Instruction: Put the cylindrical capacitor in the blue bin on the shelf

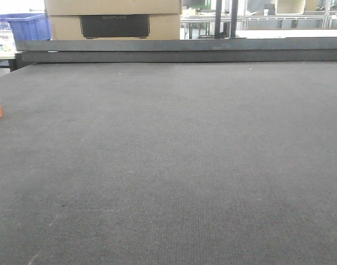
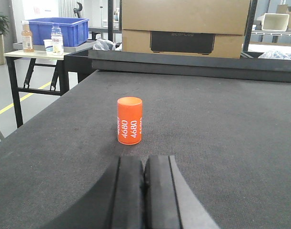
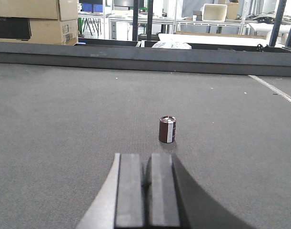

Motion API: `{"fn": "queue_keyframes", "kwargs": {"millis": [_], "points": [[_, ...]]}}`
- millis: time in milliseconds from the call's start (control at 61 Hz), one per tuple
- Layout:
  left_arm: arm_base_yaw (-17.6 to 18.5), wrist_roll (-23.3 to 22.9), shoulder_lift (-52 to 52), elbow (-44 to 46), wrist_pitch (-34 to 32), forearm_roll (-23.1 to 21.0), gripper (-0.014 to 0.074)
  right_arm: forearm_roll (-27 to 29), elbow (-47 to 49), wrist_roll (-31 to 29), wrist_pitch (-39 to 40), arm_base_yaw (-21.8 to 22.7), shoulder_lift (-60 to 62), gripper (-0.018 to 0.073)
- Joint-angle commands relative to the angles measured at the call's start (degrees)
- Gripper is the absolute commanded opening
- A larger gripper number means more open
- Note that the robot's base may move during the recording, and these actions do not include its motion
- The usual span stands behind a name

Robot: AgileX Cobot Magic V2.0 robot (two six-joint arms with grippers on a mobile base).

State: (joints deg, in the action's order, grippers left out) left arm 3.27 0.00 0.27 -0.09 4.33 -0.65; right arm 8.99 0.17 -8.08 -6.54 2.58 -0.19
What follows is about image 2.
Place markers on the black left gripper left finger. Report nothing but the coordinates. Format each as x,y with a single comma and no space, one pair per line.
114,202

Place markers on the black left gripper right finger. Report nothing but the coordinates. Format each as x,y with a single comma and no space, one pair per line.
169,201

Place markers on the orange cylindrical capacitor 4680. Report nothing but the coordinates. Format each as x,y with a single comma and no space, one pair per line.
129,120

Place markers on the black foam board stack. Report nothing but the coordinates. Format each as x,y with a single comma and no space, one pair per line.
269,70

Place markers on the crumpled plastic bag left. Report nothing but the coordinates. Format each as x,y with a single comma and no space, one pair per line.
104,45

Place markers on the crumpled plastic bag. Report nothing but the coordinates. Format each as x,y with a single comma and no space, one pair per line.
276,55
104,45

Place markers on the small white cup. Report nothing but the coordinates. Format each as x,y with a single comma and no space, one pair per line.
48,44

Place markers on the clear plastic water bottle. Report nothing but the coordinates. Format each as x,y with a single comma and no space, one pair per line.
57,40

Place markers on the blue plastic crate on table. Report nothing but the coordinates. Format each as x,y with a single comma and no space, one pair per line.
74,30

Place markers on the large cardboard box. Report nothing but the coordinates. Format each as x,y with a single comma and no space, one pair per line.
209,28

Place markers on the crumpled plastic bag right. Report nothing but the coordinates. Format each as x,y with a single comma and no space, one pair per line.
276,55

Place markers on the orange juice bottle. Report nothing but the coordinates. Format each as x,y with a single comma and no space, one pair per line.
27,41

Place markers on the white open box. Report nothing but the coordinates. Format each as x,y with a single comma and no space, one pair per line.
274,21

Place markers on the black shelf upright post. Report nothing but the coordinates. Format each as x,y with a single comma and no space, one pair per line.
250,21

